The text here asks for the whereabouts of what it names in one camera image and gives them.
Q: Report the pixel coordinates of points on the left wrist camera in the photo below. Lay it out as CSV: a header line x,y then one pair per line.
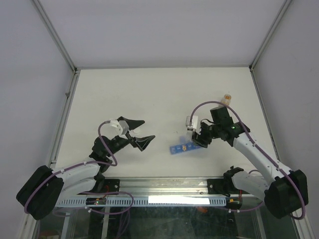
x,y
120,126

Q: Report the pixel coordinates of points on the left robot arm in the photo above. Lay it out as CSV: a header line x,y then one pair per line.
x,y
47,187

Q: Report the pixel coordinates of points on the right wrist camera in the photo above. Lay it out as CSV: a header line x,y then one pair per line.
x,y
191,123

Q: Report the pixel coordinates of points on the aluminium mounting rail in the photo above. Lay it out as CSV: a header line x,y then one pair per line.
x,y
144,187

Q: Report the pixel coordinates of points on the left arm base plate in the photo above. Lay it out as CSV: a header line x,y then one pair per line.
x,y
104,186

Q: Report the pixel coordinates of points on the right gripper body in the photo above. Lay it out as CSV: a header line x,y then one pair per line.
x,y
211,131

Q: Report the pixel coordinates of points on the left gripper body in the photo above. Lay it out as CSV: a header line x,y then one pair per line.
x,y
119,144

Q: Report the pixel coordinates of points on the white pill bottle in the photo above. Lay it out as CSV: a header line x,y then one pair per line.
x,y
188,136

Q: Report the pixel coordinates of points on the blue weekly pill organizer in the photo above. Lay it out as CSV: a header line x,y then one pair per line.
x,y
185,145

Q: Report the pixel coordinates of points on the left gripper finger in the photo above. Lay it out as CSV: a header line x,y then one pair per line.
x,y
132,124
142,143

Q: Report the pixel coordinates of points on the slotted grey cable duct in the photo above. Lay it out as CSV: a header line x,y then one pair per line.
x,y
150,201

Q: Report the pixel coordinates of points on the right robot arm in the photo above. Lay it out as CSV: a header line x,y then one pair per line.
x,y
283,190

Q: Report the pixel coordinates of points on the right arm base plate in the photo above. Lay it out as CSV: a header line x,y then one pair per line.
x,y
221,186

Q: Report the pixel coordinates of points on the amber glass pill jar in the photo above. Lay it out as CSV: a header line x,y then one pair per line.
x,y
226,99

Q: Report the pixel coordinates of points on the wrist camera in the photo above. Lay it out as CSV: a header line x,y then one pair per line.
x,y
191,123
120,126

